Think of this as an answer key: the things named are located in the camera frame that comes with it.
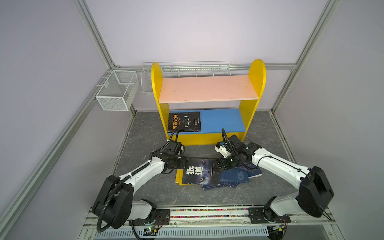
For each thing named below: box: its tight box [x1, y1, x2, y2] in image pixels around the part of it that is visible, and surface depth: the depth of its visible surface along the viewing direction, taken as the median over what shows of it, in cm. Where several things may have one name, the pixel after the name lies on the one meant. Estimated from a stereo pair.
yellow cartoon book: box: [175, 169, 189, 186], surface depth 86 cm
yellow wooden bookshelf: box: [151, 59, 266, 147], surface depth 80 cm
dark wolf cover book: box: [182, 158, 221, 185], surface depth 84 cm
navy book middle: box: [219, 167, 250, 183], surface depth 84 cm
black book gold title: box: [167, 111, 202, 133], surface depth 95 cm
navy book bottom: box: [202, 182, 240, 191], surface depth 84 cm
